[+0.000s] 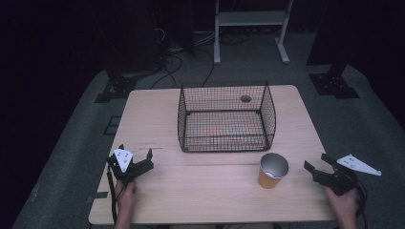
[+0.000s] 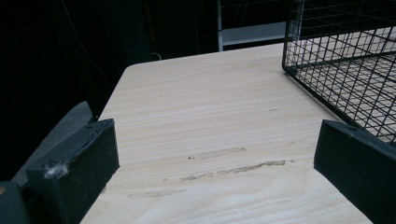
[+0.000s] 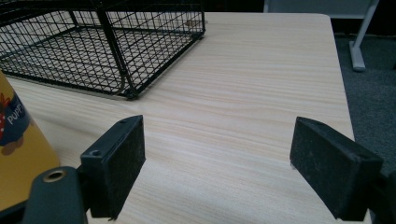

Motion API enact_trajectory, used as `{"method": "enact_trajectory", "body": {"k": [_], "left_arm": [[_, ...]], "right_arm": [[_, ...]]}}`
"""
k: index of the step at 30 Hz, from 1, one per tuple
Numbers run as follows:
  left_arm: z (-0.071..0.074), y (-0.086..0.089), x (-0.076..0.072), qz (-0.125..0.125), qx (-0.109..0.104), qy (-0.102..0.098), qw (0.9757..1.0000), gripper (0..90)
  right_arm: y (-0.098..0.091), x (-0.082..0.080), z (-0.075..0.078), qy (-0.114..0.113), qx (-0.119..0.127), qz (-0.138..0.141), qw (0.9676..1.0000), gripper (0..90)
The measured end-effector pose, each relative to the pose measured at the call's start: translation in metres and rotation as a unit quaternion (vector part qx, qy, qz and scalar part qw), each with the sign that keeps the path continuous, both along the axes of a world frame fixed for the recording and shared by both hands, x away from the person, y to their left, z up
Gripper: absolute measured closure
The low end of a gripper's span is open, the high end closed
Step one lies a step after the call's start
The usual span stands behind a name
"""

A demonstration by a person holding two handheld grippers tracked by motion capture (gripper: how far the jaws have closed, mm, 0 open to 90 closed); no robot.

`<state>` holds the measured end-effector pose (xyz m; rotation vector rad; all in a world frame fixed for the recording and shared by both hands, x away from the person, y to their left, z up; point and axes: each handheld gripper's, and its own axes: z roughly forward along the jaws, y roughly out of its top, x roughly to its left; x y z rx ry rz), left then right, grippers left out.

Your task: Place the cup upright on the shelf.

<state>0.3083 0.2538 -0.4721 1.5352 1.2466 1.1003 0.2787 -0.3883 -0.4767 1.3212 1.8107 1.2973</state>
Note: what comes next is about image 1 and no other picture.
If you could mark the person's left hand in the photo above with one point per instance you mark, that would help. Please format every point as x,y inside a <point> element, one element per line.
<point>126,197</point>

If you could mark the black stand with base plate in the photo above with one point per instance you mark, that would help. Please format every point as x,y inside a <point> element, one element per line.
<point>332,84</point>
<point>122,84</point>

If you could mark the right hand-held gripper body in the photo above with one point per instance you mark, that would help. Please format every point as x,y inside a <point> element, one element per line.
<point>342,178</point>

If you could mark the person's right hand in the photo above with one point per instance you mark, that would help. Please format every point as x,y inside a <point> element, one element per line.
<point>344,203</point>

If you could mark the black tape strip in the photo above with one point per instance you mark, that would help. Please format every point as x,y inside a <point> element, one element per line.
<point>97,196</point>

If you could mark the orange paper cup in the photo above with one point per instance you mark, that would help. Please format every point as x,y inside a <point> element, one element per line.
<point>270,176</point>

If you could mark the white metal stand frame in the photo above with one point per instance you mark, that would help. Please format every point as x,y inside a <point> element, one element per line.
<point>251,18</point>

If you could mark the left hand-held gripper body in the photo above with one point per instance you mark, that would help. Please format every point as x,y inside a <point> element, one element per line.
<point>124,160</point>

